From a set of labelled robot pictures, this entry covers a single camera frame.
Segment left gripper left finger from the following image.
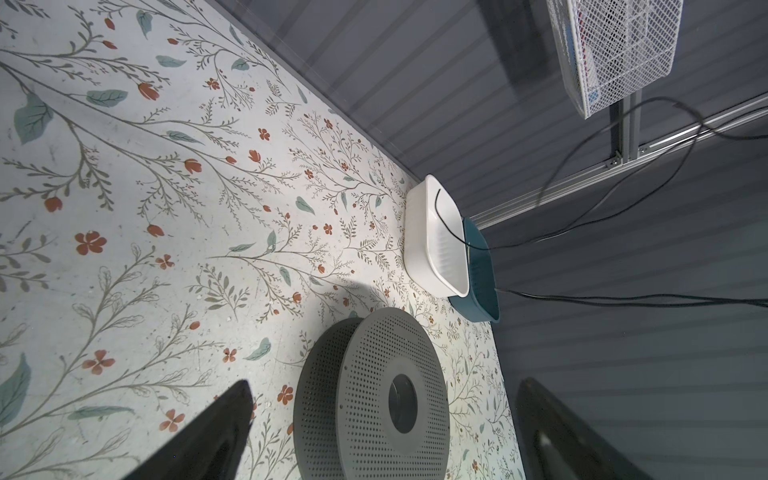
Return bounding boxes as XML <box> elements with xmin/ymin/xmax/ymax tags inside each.
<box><xmin>126</xmin><ymin>380</ymin><xmax>253</xmax><ymax>480</ymax></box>

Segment grey perforated cable spool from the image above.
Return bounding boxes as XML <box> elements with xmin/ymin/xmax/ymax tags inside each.
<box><xmin>293</xmin><ymin>308</ymin><xmax>450</xmax><ymax>479</ymax></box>

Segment black cable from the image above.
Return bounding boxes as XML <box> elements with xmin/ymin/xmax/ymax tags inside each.
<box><xmin>434</xmin><ymin>95</ymin><xmax>768</xmax><ymax>310</ymax></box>

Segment teal plastic bin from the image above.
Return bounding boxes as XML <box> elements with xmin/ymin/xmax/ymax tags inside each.
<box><xmin>449</xmin><ymin>218</ymin><xmax>500</xmax><ymax>323</ymax></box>

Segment white wire wall basket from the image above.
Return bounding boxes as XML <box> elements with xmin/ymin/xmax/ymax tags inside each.
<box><xmin>546</xmin><ymin>0</ymin><xmax>684</xmax><ymax>119</ymax></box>

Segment white plastic bin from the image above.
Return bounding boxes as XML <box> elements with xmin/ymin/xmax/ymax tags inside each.
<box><xmin>404</xmin><ymin>175</ymin><xmax>469</xmax><ymax>298</ymax></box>

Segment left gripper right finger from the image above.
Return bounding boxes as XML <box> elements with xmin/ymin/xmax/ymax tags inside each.
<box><xmin>515</xmin><ymin>377</ymin><xmax>650</xmax><ymax>479</ymax></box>

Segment floral table mat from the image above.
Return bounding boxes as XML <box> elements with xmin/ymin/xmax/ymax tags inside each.
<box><xmin>1</xmin><ymin>1</ymin><xmax>524</xmax><ymax>479</ymax></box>

